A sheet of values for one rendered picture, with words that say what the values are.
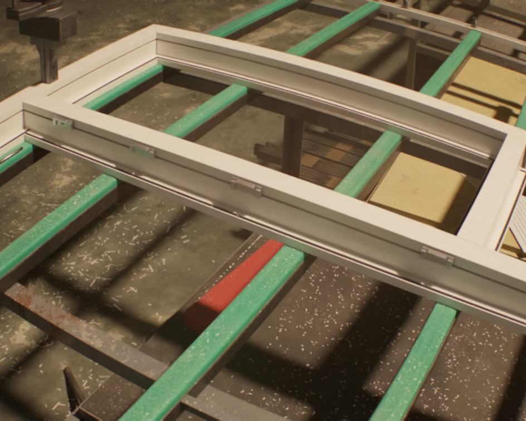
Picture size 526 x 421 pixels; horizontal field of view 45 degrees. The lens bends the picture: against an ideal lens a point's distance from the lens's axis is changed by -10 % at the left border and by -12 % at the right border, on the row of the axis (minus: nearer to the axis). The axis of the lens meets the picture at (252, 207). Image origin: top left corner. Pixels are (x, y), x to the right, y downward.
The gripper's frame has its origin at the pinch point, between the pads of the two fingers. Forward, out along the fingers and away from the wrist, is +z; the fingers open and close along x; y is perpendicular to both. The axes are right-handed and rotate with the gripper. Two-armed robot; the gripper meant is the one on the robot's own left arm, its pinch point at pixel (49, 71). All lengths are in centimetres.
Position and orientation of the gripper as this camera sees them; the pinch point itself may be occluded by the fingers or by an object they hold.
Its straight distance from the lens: 136.9
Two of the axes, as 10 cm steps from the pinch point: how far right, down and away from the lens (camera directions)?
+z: -0.4, 8.2, 5.6
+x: -8.5, -3.2, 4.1
